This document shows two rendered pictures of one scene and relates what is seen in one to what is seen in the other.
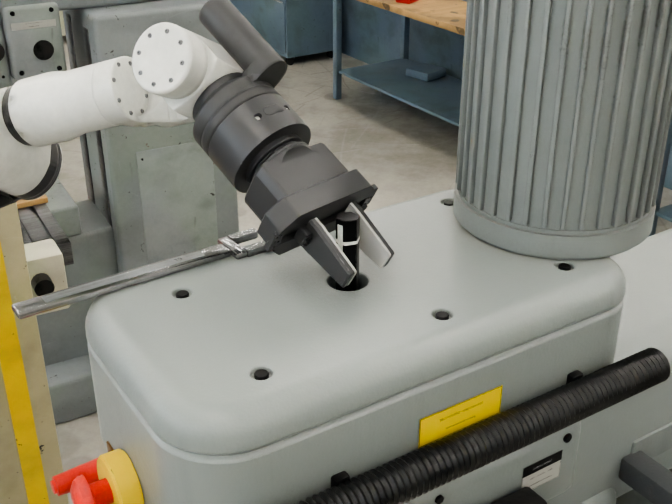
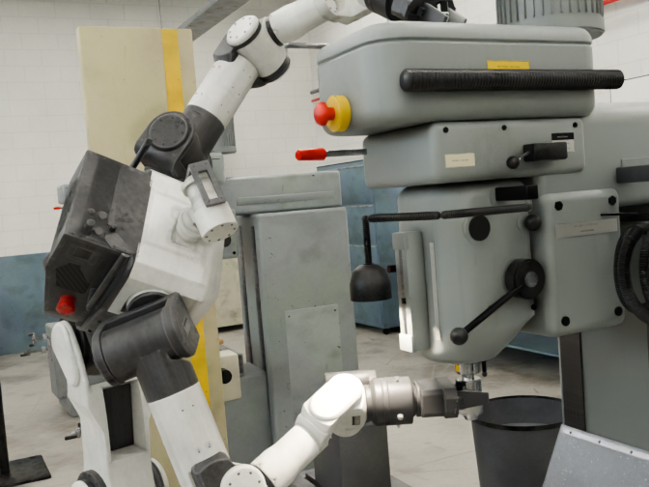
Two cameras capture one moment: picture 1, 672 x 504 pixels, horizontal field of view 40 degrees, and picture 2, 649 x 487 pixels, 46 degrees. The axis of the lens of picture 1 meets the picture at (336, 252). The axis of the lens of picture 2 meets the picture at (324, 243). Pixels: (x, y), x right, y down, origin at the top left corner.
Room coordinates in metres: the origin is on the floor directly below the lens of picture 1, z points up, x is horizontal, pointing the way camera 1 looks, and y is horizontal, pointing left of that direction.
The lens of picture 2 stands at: (-0.69, 0.08, 1.62)
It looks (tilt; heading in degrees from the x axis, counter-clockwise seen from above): 3 degrees down; 6
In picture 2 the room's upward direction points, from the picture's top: 4 degrees counter-clockwise
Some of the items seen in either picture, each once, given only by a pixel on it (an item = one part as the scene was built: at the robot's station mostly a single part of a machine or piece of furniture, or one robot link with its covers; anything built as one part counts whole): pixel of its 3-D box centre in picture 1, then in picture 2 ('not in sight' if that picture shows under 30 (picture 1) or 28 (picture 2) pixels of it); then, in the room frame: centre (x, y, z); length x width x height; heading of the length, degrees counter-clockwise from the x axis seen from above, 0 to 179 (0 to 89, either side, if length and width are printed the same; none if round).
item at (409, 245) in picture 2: not in sight; (410, 291); (0.67, 0.08, 1.45); 0.04 x 0.04 x 0.21; 33
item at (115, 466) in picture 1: (120, 485); (337, 113); (0.60, 0.18, 1.76); 0.06 x 0.02 x 0.06; 33
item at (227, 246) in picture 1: (148, 272); (345, 46); (0.73, 0.17, 1.89); 0.24 x 0.04 x 0.01; 125
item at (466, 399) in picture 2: not in sight; (471, 399); (0.70, -0.01, 1.24); 0.06 x 0.02 x 0.03; 98
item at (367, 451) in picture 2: not in sight; (349, 449); (1.12, 0.26, 1.01); 0.22 x 0.12 x 0.20; 24
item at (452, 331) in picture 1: (360, 349); (454, 82); (0.73, -0.02, 1.81); 0.47 x 0.26 x 0.16; 123
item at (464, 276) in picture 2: not in sight; (463, 270); (0.73, -0.02, 1.47); 0.21 x 0.19 x 0.32; 33
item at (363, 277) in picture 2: not in sight; (370, 280); (0.63, 0.15, 1.47); 0.07 x 0.07 x 0.06
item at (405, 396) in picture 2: not in sight; (419, 400); (0.71, 0.08, 1.24); 0.13 x 0.12 x 0.10; 8
